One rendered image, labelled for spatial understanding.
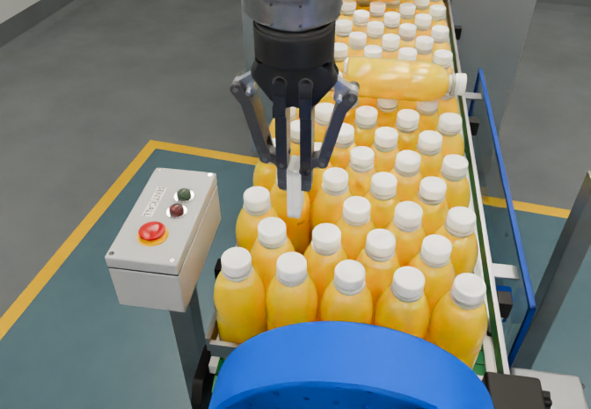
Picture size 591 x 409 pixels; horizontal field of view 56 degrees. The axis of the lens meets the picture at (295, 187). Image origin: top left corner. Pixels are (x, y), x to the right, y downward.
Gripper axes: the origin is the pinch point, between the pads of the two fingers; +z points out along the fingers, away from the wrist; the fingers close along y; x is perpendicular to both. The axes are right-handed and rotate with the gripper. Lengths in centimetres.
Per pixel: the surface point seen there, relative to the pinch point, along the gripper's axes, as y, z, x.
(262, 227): -5.6, 12.7, 5.7
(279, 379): 2.4, 1.6, -23.0
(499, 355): 28.4, 26.4, -0.2
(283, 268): -1.4, 12.6, -1.3
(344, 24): -1, 13, 76
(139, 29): -163, 126, 303
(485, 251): 28.3, 26.3, 19.5
